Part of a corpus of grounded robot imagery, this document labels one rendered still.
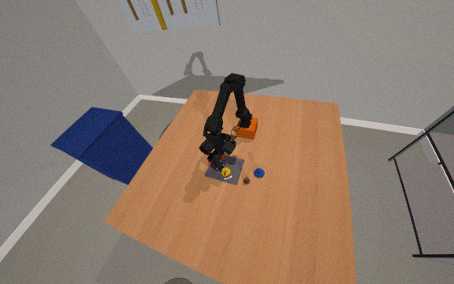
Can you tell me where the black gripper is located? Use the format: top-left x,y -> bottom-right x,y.
207,133 -> 231,164

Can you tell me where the blue gear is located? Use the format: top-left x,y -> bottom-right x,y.
254,168 -> 265,178

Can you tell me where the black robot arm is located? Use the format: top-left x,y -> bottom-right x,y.
199,73 -> 253,155

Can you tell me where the yellow gear with black stripe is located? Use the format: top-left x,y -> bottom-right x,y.
221,167 -> 231,177

